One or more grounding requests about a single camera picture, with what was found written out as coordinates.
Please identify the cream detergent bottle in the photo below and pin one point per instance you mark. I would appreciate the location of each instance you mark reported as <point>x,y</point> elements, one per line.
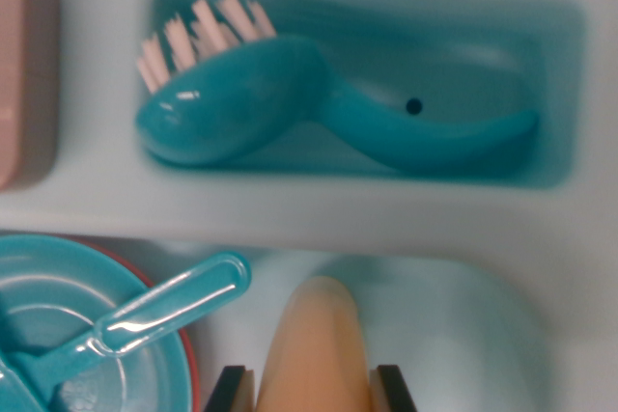
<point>314,349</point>

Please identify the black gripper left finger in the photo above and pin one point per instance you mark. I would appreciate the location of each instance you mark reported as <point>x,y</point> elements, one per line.
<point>232,392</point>

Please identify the light blue toy sink unit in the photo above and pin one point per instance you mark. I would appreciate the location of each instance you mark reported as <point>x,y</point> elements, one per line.
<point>338,209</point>

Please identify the teal plastic fork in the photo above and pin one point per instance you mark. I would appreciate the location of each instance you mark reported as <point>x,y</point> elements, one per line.
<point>183,296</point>

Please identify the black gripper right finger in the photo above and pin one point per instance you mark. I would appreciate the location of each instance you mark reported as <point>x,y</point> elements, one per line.
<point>391,390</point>

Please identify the teal plastic plate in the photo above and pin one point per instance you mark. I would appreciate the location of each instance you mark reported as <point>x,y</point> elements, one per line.
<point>154,373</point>

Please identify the teal dish brush white bristles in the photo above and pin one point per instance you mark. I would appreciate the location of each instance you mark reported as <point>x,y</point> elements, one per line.
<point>251,89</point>

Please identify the red plastic plate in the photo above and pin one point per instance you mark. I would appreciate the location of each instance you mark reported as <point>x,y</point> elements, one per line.
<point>192,359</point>

